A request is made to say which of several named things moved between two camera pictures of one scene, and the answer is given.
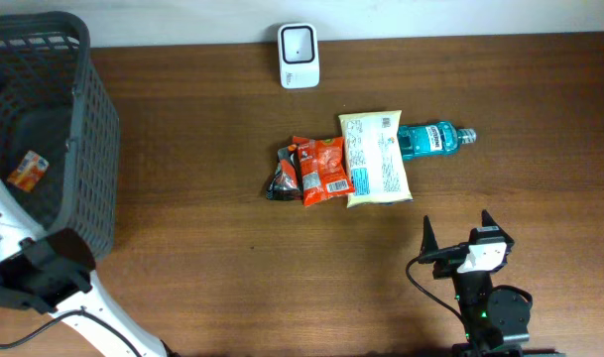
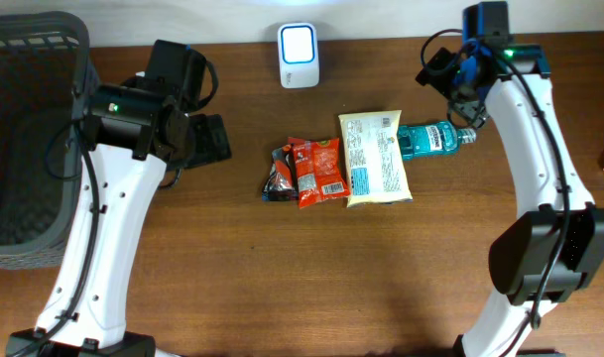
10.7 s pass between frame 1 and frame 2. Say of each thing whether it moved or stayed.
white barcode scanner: stayed
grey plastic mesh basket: stayed
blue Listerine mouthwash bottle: stayed
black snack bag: moved
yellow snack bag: stayed
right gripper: moved
